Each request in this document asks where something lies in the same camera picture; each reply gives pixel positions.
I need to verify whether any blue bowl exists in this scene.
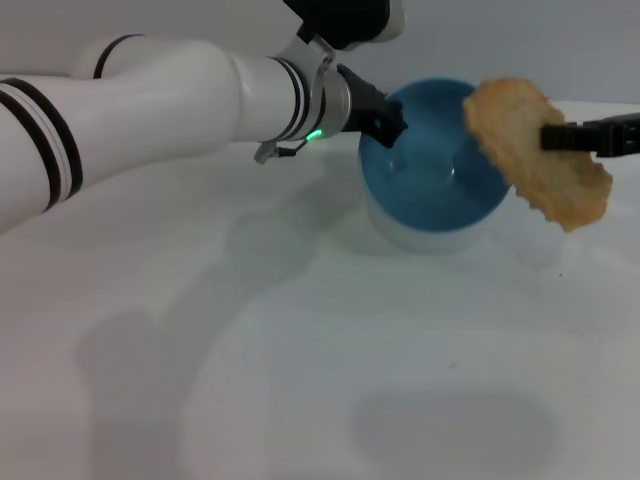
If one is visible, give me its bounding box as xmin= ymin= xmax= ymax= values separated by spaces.
xmin=358 ymin=76 xmax=512 ymax=256

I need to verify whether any golden brown bread loaf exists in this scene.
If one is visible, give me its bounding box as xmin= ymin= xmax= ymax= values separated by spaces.
xmin=462 ymin=76 xmax=614 ymax=234

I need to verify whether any black white wrist camera box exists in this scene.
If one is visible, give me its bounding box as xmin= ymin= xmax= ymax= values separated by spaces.
xmin=282 ymin=0 xmax=406 ymax=51

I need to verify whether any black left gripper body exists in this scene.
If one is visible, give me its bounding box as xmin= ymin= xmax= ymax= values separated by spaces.
xmin=337 ymin=63 xmax=389 ymax=134

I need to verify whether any silver camera mounting bracket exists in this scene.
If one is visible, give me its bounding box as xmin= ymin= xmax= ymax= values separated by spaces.
xmin=272 ymin=32 xmax=337 ymax=84

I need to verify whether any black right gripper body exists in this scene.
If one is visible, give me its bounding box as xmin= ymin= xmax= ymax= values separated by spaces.
xmin=602 ymin=112 xmax=640 ymax=159

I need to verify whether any grey wrist connector with cable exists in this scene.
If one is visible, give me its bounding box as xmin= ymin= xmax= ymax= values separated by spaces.
xmin=253 ymin=139 xmax=307 ymax=164

